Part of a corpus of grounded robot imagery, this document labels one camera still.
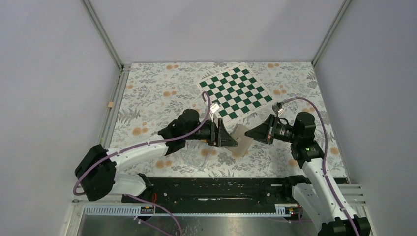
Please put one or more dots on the clear plastic tray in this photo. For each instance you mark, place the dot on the clear plastic tray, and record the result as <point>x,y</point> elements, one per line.
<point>196,154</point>

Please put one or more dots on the grey leather card holder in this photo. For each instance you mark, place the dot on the grey leather card holder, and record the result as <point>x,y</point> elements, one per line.
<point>243,141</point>

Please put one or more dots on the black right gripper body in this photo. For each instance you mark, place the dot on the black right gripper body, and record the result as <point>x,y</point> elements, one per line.
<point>279,131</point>

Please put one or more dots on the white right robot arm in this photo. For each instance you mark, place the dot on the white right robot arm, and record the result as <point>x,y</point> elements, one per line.
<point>316,191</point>

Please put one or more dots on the green white chessboard mat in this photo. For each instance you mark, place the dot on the green white chessboard mat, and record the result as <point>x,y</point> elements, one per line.
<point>237,92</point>

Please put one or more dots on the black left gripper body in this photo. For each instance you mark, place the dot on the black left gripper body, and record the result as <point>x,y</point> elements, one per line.
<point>207,132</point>

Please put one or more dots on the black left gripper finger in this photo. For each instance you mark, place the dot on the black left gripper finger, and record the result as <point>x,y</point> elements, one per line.
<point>224,139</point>
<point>222,132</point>

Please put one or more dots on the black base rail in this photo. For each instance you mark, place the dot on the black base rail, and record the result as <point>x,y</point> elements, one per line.
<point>207,195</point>

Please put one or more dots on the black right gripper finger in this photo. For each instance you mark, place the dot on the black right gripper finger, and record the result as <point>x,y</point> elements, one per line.
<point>259,136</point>
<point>261,128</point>

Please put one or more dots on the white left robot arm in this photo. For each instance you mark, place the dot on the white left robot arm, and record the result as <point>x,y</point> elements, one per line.
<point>101,171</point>

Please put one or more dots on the floral tablecloth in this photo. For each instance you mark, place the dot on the floral tablecloth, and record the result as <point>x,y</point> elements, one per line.
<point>156,93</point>

